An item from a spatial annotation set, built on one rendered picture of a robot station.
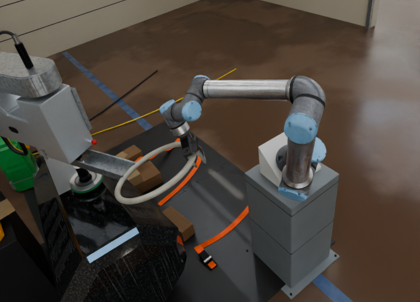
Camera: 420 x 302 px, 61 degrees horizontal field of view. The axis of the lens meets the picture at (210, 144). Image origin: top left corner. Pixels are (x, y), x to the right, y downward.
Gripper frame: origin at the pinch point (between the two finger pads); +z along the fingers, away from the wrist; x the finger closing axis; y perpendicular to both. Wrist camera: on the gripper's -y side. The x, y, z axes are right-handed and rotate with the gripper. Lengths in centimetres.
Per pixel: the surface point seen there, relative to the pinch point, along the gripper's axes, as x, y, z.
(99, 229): 73, -2, 14
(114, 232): 63, -5, 17
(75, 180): 91, 35, -5
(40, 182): 131, 55, -7
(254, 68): -31, 334, 70
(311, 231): -37, 12, 80
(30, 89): 61, 11, -71
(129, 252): 59, -12, 29
